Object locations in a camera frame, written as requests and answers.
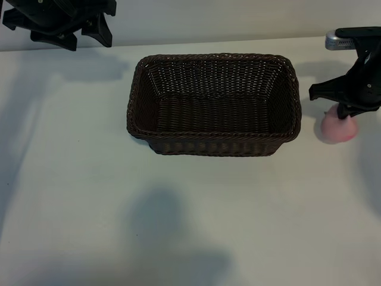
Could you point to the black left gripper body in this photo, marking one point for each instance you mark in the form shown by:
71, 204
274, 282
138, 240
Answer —
53, 15

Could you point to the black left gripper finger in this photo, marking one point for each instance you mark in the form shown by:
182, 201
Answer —
56, 40
99, 31

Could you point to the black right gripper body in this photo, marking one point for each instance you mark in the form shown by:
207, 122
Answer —
363, 86

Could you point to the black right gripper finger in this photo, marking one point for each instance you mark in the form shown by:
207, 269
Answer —
343, 112

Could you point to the pink peach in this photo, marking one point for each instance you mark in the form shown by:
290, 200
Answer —
333, 131

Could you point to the dark brown woven basket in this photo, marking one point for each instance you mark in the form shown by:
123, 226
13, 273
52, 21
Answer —
214, 119

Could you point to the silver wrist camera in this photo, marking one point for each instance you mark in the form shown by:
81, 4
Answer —
336, 43

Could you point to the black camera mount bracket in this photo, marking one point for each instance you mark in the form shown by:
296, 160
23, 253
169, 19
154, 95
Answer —
363, 32

